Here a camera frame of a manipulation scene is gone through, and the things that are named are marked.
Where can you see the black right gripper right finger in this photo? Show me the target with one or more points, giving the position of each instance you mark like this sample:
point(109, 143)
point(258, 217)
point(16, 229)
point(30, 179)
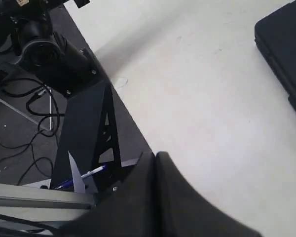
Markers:
point(156, 201)

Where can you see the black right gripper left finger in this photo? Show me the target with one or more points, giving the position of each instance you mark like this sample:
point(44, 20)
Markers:
point(89, 135)

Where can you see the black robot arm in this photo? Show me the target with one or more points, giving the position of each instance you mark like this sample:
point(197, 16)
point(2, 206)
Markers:
point(48, 55)

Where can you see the black plastic tool case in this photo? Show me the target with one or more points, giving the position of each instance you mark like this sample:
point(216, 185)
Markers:
point(275, 38)

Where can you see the blue white pen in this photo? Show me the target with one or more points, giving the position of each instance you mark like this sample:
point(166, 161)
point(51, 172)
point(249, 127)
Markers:
point(70, 182)

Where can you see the white floor frame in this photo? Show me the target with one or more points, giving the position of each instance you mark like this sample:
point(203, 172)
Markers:
point(49, 128)

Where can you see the aluminium frame rail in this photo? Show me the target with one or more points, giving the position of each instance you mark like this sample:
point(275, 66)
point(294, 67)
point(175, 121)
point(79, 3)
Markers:
point(31, 197)

